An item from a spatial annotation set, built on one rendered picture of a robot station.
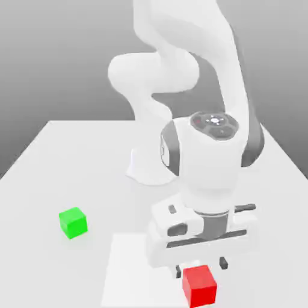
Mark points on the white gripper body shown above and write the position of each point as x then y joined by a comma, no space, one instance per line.
204,250

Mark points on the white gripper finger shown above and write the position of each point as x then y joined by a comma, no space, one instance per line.
223,263
178,271

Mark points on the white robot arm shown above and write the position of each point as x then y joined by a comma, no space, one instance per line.
211,163

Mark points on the small red cube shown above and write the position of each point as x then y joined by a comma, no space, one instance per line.
199,286

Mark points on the small green cube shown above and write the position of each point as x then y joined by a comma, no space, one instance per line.
73,222

